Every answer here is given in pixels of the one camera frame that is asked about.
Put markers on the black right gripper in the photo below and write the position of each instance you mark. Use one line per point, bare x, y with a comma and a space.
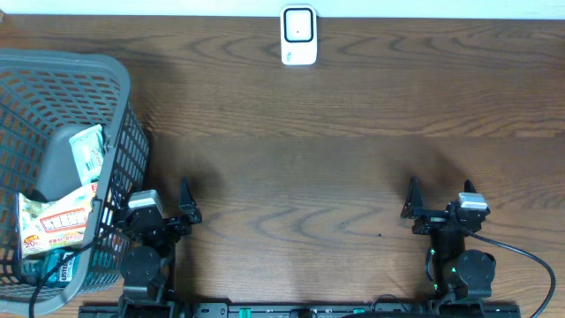
414, 208

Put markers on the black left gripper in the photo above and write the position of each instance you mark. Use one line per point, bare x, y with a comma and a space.
187, 203

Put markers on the light green wet wipes pack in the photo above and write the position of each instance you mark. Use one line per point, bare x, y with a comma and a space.
88, 153

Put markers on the cream snack bag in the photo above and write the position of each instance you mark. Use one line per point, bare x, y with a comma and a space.
45, 226

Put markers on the teal Listerine mouthwash bottle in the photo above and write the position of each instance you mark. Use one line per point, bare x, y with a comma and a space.
33, 270

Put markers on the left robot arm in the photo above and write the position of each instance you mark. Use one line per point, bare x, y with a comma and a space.
148, 268

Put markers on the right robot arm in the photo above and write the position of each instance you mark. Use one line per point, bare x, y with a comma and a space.
458, 273

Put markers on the white barcode scanner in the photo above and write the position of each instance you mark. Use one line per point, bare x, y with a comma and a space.
299, 35

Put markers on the grey plastic shopping basket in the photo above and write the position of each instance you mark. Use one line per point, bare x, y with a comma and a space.
46, 97

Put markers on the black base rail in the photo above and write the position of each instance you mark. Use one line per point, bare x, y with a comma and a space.
223, 310

